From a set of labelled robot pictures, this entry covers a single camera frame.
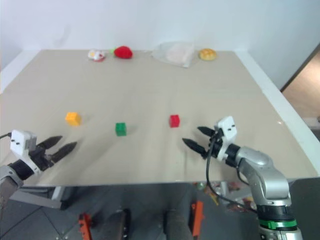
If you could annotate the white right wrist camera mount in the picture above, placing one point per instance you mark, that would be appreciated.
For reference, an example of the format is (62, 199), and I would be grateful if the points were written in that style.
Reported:
(228, 130)

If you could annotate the orange clamp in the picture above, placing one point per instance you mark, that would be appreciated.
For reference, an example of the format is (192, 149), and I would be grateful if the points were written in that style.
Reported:
(85, 226)
(198, 217)

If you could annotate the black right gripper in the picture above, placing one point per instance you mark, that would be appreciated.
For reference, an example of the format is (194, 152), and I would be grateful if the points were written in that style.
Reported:
(215, 142)

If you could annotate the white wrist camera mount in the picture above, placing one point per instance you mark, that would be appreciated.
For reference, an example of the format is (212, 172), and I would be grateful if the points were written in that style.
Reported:
(228, 130)
(20, 142)

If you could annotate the yellow bread bun toy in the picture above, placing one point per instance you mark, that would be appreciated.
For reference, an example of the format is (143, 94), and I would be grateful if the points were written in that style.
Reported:
(208, 54)

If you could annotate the green block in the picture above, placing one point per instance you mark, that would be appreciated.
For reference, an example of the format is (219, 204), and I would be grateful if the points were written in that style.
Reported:
(121, 129)

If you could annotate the pile of colourful items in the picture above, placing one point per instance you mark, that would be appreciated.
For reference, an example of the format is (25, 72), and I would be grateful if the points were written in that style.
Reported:
(232, 191)

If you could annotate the clear plastic bag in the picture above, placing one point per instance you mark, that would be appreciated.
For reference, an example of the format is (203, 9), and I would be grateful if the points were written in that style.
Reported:
(176, 53)

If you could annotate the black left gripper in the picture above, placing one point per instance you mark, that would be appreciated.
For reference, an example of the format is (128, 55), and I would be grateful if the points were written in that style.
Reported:
(42, 158)

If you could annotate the red strawberry toy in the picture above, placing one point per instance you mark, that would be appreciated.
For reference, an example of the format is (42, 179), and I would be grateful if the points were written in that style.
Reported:
(123, 52)

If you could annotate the brown wooden door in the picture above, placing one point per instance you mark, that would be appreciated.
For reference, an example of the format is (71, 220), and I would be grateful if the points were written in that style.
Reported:
(303, 72)

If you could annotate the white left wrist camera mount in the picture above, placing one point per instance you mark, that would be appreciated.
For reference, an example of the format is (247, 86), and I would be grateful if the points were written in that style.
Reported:
(20, 142)

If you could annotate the yellow block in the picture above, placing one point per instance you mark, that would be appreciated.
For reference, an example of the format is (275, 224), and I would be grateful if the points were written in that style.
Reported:
(73, 119)

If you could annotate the dark rounded shape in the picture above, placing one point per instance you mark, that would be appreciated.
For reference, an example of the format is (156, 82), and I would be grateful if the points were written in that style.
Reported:
(117, 225)
(176, 225)

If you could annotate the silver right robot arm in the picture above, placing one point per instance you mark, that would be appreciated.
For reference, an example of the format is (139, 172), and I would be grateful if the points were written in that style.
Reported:
(265, 172)

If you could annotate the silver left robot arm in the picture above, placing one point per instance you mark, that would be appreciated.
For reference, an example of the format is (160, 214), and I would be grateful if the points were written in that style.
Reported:
(10, 173)

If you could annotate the red block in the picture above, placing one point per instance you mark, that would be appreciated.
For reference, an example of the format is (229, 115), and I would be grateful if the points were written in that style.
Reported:
(174, 121)

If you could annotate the grey table frame beam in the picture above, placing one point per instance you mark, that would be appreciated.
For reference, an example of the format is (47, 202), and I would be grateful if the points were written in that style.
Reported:
(37, 198)

